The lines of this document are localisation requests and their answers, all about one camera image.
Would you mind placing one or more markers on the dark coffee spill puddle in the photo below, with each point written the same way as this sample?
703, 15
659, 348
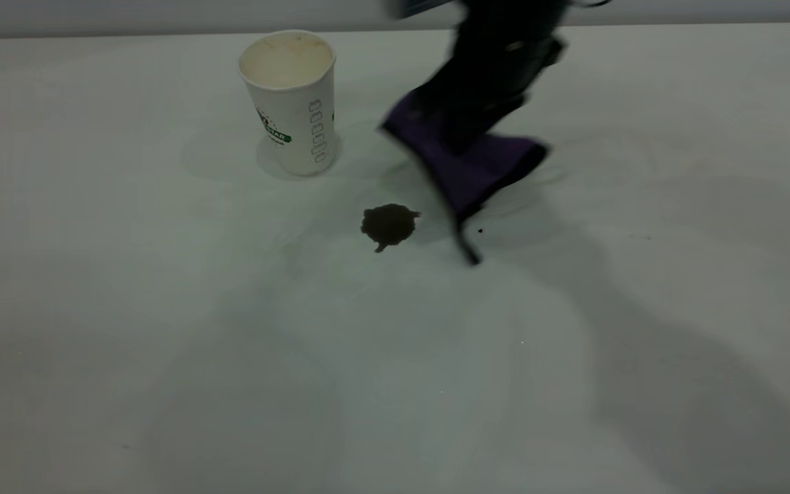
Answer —
388, 225

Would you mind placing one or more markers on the purple cloth with black trim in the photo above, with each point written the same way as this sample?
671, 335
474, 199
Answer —
481, 168

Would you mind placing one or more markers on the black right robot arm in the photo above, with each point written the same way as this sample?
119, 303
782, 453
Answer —
498, 5

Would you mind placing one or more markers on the white paper coffee cup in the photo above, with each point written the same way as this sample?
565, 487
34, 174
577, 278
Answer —
295, 103

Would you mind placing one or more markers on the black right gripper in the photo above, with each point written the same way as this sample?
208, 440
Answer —
498, 58

